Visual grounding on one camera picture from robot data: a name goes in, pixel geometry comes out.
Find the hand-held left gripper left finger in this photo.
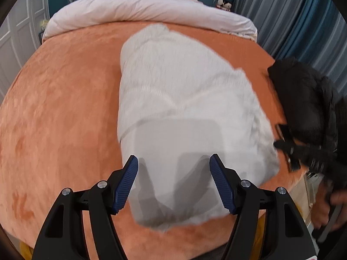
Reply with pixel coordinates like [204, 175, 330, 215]
[32, 155, 139, 260]

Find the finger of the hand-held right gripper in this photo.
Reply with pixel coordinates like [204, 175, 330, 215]
[275, 124, 293, 142]
[273, 140, 302, 172]

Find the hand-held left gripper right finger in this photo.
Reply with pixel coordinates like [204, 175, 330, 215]
[209, 153, 315, 260]

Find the cream white zip jacket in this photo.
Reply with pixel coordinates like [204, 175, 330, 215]
[116, 24, 281, 233]

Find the person's right hand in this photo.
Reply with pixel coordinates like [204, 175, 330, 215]
[311, 184, 347, 231]

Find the black cloth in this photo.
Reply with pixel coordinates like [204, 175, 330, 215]
[267, 57, 347, 152]

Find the orange plush bed blanket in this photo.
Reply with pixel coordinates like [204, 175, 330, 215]
[0, 22, 309, 260]

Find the grey blue curtain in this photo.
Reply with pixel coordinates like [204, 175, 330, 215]
[233, 0, 347, 87]

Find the black and white plush toy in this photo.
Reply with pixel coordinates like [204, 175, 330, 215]
[215, 0, 233, 12]

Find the pale pink duvet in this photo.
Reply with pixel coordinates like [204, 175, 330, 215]
[43, 0, 258, 42]

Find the white panelled wardrobe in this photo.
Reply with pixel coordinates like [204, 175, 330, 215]
[0, 0, 51, 95]

